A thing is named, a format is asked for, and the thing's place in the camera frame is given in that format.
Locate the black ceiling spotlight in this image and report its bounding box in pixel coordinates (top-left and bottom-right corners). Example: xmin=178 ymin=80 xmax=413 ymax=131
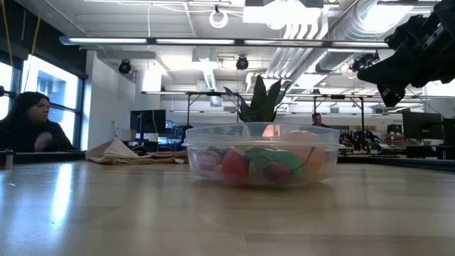
xmin=118 ymin=59 xmax=133 ymax=75
xmin=235 ymin=55 xmax=250 ymax=71

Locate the pink round toy fruit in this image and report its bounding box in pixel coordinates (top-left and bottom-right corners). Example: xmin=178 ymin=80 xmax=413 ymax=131
xmin=197 ymin=149 xmax=223 ymax=172

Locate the person at distant workbench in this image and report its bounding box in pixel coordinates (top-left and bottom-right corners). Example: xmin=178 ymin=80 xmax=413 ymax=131
xmin=311 ymin=112 xmax=331 ymax=129

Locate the black aluminium table frame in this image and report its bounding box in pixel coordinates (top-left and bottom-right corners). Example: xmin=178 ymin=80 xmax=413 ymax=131
xmin=0 ymin=151 xmax=455 ymax=172

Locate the clear plastic tupperware container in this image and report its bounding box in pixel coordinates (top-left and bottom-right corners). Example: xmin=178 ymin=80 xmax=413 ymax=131
xmin=184 ymin=122 xmax=341 ymax=188

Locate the large black computer monitor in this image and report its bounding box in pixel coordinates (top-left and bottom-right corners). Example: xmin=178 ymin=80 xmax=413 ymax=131
xmin=402 ymin=111 xmax=444 ymax=142

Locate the silver ceiling duct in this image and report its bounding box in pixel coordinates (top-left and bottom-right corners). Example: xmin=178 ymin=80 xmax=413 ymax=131
xmin=314 ymin=0 xmax=420 ymax=74

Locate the seated person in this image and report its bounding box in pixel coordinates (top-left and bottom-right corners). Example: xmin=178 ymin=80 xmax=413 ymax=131
xmin=0 ymin=91 xmax=76 ymax=153

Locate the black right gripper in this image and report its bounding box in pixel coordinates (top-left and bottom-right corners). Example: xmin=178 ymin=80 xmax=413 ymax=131
xmin=357 ymin=14 xmax=455 ymax=107

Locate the pink toy peach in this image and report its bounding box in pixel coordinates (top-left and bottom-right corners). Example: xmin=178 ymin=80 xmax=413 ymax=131
xmin=282 ymin=130 xmax=326 ymax=175

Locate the black overhead beam with lights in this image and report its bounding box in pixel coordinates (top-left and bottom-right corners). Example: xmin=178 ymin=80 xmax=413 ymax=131
xmin=58 ymin=35 xmax=390 ymax=50

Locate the black hanging camera device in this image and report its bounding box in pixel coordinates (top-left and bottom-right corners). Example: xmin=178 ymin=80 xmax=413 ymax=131
xmin=349 ymin=51 xmax=378 ymax=74

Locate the white ring ceiling lamp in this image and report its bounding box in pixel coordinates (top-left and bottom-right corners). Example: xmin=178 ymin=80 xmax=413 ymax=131
xmin=208 ymin=9 xmax=229 ymax=29

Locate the black monitor at room edge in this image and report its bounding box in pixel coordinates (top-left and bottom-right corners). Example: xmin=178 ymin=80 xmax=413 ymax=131
xmin=442 ymin=118 xmax=455 ymax=146

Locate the green potted plant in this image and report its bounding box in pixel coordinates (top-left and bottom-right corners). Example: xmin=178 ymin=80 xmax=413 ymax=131
xmin=223 ymin=74 xmax=293 ymax=124

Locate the red toy cherry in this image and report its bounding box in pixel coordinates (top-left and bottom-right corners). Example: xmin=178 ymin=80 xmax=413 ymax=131
xmin=262 ymin=146 xmax=316 ymax=183

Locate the green toy pea pod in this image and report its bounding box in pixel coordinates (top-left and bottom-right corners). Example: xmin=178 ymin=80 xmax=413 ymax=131
xmin=248 ymin=148 xmax=305 ymax=181

